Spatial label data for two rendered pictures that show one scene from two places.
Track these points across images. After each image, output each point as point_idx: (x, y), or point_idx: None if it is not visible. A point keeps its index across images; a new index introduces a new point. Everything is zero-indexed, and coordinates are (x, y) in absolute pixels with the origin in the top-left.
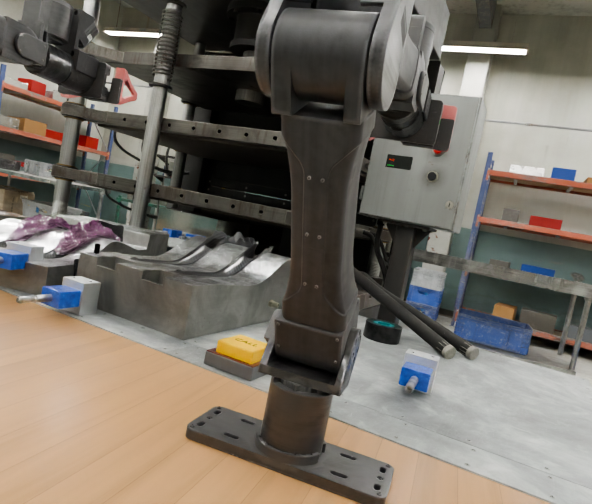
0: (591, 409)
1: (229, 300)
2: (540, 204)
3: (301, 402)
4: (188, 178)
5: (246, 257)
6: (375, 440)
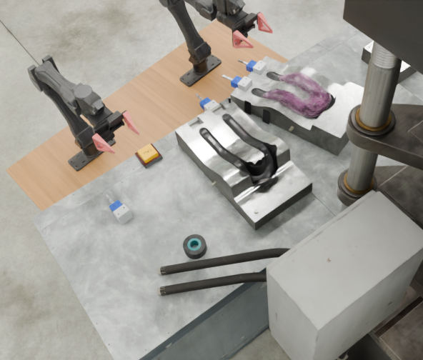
0: (87, 303)
1: (191, 153)
2: None
3: None
4: None
5: (238, 161)
6: (93, 177)
